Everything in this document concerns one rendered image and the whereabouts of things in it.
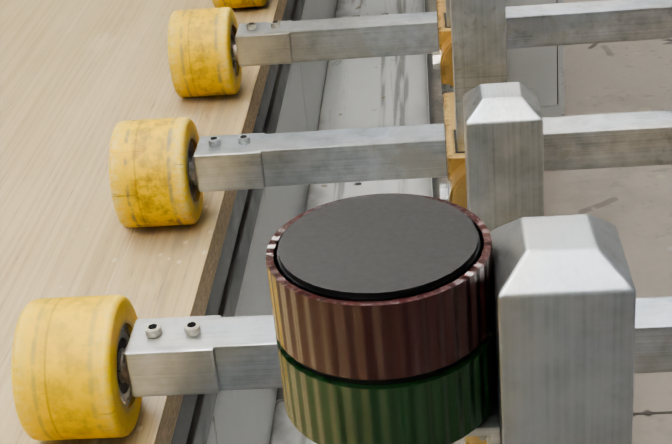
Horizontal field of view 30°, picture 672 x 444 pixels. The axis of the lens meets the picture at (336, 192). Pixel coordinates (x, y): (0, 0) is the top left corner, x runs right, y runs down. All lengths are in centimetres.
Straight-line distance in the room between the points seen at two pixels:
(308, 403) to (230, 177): 59
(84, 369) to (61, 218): 32
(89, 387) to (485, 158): 25
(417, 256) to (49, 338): 40
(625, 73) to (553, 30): 242
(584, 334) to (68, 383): 41
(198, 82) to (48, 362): 50
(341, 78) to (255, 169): 104
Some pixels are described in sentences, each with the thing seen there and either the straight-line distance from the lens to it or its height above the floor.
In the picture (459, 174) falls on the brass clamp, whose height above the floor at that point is 96.
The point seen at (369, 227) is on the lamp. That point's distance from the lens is 34.
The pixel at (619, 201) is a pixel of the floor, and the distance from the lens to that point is 287.
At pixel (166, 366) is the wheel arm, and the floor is 95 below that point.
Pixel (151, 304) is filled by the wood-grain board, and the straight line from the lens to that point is 86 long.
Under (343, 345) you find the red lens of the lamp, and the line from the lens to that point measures 32.
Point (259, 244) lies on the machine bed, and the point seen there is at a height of 78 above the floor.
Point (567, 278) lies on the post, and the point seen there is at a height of 117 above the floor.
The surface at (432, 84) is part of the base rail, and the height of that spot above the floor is 70.
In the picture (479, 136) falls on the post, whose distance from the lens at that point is 58.
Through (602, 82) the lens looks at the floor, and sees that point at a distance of 350.
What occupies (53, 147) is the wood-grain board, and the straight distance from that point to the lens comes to 112.
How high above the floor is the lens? 134
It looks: 27 degrees down
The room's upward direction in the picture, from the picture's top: 6 degrees counter-clockwise
